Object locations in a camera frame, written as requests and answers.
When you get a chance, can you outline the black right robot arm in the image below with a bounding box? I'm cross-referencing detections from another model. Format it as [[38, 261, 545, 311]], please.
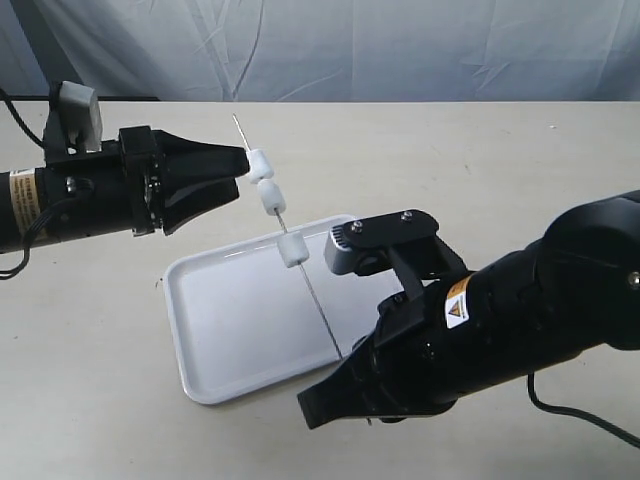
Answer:
[[298, 191, 639, 429]]

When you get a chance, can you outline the white plastic tray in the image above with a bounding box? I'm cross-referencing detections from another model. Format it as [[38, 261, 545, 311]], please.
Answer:
[[163, 214, 400, 405]]

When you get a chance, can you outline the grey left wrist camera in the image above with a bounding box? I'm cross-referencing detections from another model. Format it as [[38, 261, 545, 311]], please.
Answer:
[[49, 80, 103, 152]]

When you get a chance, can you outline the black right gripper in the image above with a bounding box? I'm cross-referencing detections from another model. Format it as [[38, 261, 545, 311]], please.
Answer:
[[297, 279, 480, 429]]

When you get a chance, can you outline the white backdrop curtain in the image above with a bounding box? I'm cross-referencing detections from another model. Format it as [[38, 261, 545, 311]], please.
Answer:
[[1, 1, 639, 102]]

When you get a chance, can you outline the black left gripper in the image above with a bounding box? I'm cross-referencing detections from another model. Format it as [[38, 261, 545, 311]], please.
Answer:
[[118, 126, 249, 236]]

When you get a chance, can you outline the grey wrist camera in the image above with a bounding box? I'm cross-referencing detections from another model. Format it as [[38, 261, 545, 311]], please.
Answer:
[[323, 208, 466, 301], [49, 80, 103, 152]]

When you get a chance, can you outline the white marshmallow top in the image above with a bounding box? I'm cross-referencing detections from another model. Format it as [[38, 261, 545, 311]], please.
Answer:
[[246, 149, 274, 184]]

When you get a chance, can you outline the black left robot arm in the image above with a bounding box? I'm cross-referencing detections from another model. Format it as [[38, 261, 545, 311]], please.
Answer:
[[1, 126, 249, 253]]

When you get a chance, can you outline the white marshmallow bottom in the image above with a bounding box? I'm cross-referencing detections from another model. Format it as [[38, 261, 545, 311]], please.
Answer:
[[276, 231, 310, 268]]

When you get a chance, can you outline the white marshmallow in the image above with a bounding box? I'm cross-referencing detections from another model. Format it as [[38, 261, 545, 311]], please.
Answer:
[[276, 231, 310, 268], [256, 179, 287, 216], [246, 149, 274, 184]]

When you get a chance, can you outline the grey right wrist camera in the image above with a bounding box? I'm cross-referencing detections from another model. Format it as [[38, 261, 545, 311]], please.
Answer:
[[323, 208, 466, 301]]

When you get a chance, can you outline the thin metal skewer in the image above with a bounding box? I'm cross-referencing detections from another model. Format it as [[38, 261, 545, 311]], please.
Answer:
[[232, 113, 344, 360]]

